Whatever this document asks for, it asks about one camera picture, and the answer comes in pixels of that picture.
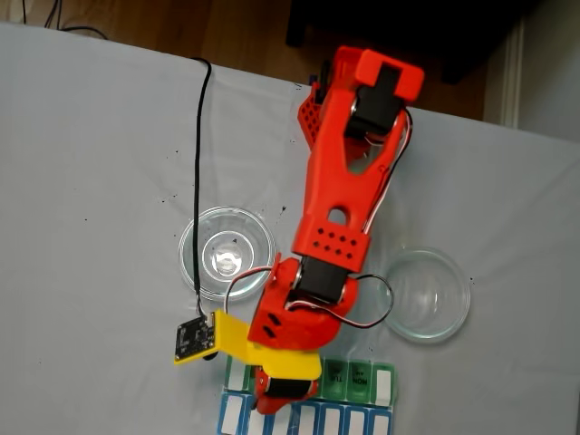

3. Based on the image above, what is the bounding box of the green weekly pill organizer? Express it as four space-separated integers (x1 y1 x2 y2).
225 355 400 408

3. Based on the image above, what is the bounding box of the blue weekly pill organizer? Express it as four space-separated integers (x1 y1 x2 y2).
217 391 393 435

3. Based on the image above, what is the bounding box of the clear glass bowl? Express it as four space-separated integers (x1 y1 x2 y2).
378 246 472 344
179 207 277 305

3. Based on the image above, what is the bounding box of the white plastic table cover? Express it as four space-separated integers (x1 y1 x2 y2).
0 21 580 435

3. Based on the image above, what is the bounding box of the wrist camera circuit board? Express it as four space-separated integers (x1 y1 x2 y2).
175 315 218 363

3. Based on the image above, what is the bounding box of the black camera cable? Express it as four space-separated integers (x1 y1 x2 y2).
189 57 214 321

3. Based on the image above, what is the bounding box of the white wall trim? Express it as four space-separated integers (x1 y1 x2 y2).
500 17 529 128

